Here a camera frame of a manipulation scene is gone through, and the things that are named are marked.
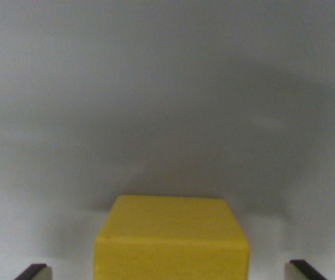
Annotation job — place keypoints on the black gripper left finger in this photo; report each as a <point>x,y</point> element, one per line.
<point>36,272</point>

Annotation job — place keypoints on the grey plastic tray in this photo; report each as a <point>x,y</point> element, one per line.
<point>167,87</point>

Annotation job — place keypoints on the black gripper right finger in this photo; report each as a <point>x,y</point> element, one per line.
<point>300,271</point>

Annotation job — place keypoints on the yellow cube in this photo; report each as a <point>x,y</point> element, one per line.
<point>171,242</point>

